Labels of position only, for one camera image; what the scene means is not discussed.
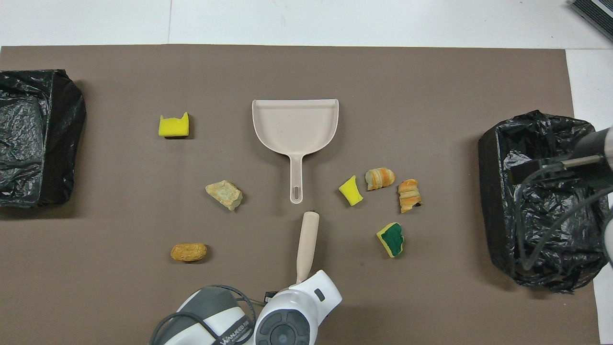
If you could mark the pale bread chunk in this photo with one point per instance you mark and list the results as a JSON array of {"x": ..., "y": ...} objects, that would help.
[{"x": 223, "y": 194}]

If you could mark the black bag lined bin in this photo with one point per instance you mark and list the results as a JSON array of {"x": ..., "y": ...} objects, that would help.
[
  {"x": 488, "y": 191},
  {"x": 28, "y": 120}
]

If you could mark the brown bread roll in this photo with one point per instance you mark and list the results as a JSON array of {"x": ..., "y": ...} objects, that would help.
[{"x": 188, "y": 252}]

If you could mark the beige hand brush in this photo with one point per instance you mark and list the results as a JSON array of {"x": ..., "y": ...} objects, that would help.
[{"x": 307, "y": 239}]

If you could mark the brown paper table mat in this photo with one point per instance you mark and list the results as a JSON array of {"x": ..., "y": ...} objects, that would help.
[{"x": 431, "y": 86}]

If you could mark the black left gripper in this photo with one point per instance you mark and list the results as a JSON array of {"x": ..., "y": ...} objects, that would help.
[{"x": 271, "y": 297}]

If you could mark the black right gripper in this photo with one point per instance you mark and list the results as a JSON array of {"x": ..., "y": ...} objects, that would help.
[{"x": 594, "y": 175}]

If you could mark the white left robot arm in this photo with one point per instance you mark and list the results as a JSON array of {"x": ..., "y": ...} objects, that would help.
[{"x": 311, "y": 292}]

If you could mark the beige plastic dustpan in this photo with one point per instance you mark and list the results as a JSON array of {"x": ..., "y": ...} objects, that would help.
[{"x": 294, "y": 124}]

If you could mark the small yellow sponge wedge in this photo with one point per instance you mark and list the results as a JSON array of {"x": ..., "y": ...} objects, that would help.
[{"x": 351, "y": 190}]

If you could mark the grey ribbed device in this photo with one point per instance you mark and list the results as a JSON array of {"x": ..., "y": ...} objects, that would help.
[{"x": 594, "y": 14}]

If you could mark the green and yellow sponge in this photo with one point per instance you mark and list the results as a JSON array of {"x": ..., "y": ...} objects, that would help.
[{"x": 391, "y": 239}]

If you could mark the orange striped croissant piece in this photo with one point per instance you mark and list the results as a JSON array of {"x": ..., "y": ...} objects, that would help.
[
  {"x": 380, "y": 178},
  {"x": 410, "y": 195}
]

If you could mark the notched yellow sponge piece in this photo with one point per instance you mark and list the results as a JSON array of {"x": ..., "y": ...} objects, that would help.
[{"x": 173, "y": 127}]

